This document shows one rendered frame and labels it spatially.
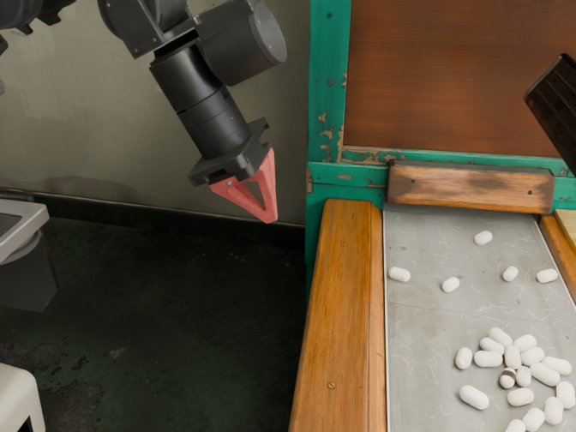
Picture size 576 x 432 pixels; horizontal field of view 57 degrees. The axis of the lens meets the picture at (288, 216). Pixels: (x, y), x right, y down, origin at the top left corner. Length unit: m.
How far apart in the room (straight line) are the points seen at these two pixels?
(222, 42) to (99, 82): 1.73
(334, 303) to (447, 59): 0.47
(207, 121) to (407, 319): 0.47
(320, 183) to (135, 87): 1.20
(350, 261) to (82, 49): 1.54
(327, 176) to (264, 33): 0.61
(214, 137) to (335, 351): 0.36
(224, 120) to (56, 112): 1.88
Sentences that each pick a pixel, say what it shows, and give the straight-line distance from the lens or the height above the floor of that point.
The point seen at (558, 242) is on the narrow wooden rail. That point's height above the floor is 0.76.
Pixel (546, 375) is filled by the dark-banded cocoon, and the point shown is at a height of 0.76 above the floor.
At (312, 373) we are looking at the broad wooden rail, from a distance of 0.73.
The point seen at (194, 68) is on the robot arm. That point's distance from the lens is 0.52.
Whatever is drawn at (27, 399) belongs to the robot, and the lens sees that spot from 0.76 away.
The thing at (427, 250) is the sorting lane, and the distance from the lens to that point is 1.00.
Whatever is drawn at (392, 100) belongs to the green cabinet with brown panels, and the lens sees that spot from 1.01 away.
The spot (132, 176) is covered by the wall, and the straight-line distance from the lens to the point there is 2.32.
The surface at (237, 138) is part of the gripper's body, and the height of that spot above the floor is 1.10.
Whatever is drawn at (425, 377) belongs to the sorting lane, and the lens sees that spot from 0.78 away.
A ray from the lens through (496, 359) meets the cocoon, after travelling 0.80.
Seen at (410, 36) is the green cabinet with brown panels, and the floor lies 1.09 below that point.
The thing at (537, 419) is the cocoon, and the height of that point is 0.76.
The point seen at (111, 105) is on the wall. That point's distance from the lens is 2.22.
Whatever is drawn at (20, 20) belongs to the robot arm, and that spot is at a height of 1.21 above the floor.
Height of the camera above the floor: 1.31
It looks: 33 degrees down
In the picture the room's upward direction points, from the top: straight up
